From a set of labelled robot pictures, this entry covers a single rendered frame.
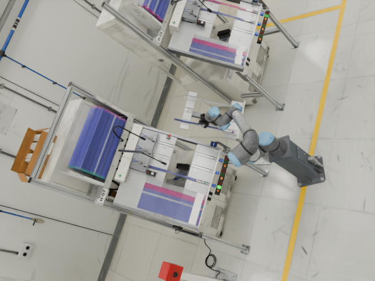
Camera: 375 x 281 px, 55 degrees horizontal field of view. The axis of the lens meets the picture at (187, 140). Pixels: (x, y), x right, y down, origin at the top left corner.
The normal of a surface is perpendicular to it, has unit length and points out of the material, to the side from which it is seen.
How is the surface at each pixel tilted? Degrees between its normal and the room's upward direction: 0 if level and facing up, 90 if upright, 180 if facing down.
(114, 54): 90
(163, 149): 45
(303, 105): 0
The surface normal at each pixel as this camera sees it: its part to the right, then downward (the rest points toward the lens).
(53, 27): 0.69, 0.02
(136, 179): 0.01, -0.25
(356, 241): -0.67, -0.38
